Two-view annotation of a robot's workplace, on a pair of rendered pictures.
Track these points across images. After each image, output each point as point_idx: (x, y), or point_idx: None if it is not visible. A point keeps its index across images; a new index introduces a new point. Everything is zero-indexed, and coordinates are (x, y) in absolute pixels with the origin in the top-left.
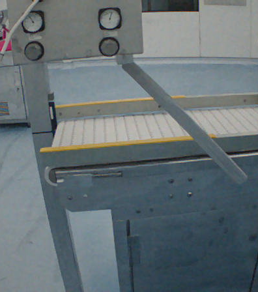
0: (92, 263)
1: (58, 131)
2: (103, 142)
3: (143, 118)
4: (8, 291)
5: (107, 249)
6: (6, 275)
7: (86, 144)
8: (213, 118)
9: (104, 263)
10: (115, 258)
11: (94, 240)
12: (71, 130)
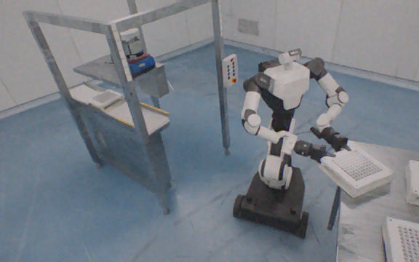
0: (134, 236)
1: (151, 128)
2: (150, 118)
3: (131, 122)
4: (180, 245)
5: (119, 240)
6: (174, 258)
7: (160, 110)
8: (121, 115)
9: (131, 232)
10: (162, 143)
11: (116, 252)
12: (148, 126)
